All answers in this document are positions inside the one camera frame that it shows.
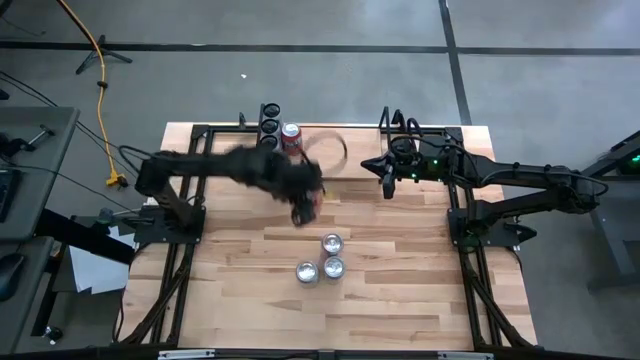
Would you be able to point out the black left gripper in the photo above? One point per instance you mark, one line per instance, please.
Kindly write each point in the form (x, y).
(295, 177)

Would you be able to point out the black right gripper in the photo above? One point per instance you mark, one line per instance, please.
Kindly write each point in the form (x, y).
(417, 160)

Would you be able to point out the silver Diet Coke can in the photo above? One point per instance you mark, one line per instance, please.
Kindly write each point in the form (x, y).
(307, 272)
(304, 215)
(334, 267)

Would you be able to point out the orange-red Fanta can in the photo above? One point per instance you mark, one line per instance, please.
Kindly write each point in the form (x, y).
(291, 135)

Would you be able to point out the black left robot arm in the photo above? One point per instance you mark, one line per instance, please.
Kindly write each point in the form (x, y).
(200, 165)

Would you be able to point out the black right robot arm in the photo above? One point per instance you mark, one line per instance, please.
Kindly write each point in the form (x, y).
(520, 172)

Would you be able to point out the black clamp with grey knob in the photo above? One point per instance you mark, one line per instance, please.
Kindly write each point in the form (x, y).
(107, 216)

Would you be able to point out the white paper sheets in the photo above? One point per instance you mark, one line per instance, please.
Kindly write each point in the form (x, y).
(95, 275)

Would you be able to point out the grey metal stand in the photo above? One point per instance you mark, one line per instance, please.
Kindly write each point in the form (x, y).
(607, 215)

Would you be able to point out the black desk leg beam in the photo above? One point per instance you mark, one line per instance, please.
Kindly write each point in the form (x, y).
(75, 235)

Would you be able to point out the black tripod stand base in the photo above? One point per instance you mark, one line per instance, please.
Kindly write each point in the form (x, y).
(117, 56)

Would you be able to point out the grey desk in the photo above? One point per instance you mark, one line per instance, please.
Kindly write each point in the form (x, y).
(45, 190)
(30, 310)

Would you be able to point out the black caster wheel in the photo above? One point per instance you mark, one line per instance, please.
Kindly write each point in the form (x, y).
(54, 334)

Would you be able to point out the black keyboard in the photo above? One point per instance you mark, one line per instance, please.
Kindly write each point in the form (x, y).
(7, 195)

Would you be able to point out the black clamp tool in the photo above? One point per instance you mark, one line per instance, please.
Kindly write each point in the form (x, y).
(12, 145)

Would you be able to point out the black computer mouse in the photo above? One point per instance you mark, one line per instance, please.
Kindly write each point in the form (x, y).
(10, 275)

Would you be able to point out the black arched frame hook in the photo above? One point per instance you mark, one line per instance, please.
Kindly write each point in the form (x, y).
(242, 121)
(398, 111)

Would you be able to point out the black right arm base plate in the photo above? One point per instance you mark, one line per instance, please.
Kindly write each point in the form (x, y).
(455, 235)

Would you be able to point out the black aluminium table frame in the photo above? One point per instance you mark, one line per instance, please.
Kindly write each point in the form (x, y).
(201, 132)

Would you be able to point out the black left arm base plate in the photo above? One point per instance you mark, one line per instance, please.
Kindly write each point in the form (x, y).
(150, 232)

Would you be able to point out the silver metal bracket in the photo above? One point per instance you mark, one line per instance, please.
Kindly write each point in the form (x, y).
(185, 355)
(465, 356)

